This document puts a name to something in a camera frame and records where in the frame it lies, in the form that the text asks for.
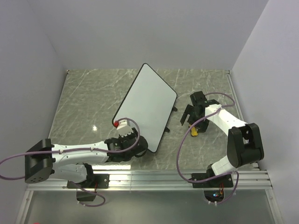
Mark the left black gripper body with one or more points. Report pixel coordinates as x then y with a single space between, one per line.
129 136

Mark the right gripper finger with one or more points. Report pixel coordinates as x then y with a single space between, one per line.
188 110
184 119

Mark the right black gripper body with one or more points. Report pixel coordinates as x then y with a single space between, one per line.
202 125

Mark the yellow bone-shaped eraser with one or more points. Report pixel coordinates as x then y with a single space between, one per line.
193 132

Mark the white whiteboard black frame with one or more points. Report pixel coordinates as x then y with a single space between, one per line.
149 102

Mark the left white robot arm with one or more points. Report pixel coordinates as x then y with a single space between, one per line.
74 163

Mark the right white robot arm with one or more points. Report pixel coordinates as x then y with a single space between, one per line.
244 144

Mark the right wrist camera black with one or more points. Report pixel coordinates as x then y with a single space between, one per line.
197 98

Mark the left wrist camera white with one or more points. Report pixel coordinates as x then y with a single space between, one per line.
123 127

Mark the aluminium mounting rail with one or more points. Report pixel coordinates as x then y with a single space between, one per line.
169 180

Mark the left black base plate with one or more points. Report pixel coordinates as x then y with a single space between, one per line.
98 181

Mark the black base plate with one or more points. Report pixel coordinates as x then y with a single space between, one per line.
98 181
224 181

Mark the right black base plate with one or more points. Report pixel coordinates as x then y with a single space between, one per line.
224 181

